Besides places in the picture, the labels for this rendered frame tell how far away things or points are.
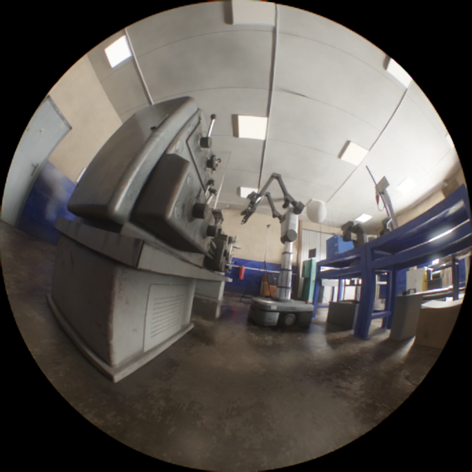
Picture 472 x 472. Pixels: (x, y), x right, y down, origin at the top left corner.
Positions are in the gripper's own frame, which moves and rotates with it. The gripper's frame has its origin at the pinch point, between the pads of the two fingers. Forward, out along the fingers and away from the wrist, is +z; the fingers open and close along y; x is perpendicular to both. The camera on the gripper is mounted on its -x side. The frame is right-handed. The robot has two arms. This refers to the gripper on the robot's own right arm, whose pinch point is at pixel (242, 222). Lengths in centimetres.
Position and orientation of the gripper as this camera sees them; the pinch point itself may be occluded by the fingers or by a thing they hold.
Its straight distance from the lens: 200.6
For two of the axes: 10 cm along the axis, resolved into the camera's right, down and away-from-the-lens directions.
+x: 7.6, 6.4, -0.9
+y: 1.3, -2.8, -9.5
